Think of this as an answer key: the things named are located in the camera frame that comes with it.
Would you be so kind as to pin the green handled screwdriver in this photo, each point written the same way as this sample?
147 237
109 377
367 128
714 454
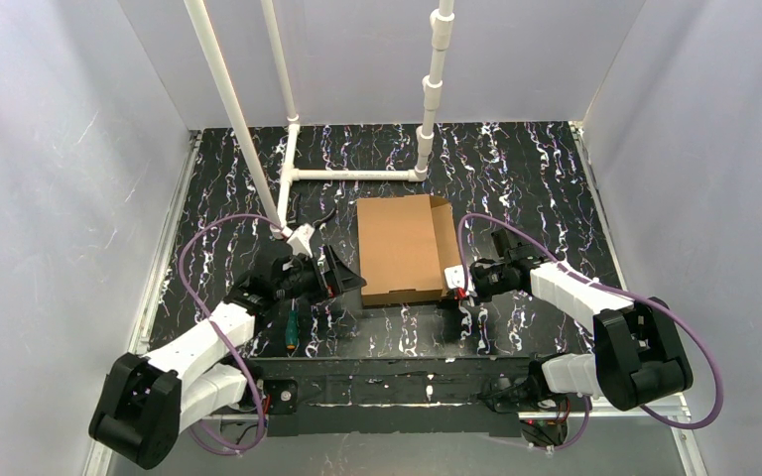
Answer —
292 329

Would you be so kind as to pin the black grey pliers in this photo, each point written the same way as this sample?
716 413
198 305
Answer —
317 224

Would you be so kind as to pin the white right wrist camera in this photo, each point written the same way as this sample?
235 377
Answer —
456 282

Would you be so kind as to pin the brown cardboard box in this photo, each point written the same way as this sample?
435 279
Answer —
405 244

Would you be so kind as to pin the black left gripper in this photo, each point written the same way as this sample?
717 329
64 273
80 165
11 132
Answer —
327 276

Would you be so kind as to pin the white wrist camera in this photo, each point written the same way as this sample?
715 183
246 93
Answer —
456 282
299 239

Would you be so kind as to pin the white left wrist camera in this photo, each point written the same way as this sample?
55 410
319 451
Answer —
299 239

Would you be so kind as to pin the black front mounting rail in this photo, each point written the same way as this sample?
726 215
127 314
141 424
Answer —
473 394

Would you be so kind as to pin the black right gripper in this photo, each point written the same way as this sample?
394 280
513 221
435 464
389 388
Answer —
472 285

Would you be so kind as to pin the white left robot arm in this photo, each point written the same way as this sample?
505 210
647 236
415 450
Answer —
148 400

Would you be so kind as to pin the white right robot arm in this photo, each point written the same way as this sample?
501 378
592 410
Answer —
637 355

